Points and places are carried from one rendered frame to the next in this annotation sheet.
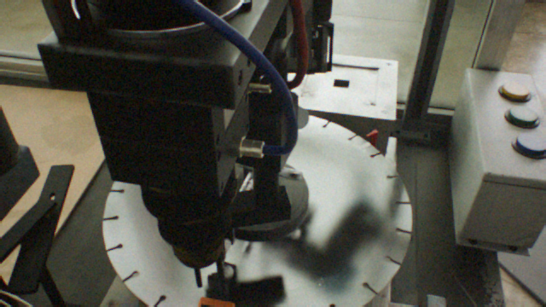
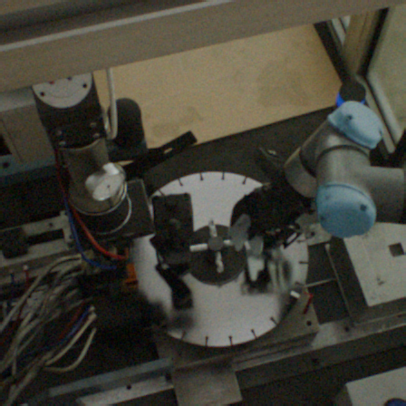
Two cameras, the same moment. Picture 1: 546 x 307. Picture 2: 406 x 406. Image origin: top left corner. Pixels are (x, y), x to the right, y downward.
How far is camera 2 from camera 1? 0.92 m
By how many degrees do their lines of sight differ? 43
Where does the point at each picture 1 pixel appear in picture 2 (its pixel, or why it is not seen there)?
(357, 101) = (378, 271)
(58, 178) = (183, 141)
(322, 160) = (265, 275)
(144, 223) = not seen: hidden behind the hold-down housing
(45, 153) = (249, 83)
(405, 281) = (275, 372)
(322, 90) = (377, 240)
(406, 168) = (392, 339)
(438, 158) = not seen: outside the picture
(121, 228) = not seen: hidden behind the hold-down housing
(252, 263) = (169, 275)
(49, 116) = (285, 53)
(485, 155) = (365, 381)
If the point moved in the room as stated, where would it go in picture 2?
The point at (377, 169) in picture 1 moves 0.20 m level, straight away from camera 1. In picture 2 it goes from (275, 309) to (387, 288)
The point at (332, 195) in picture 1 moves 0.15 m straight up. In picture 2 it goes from (237, 293) to (242, 263)
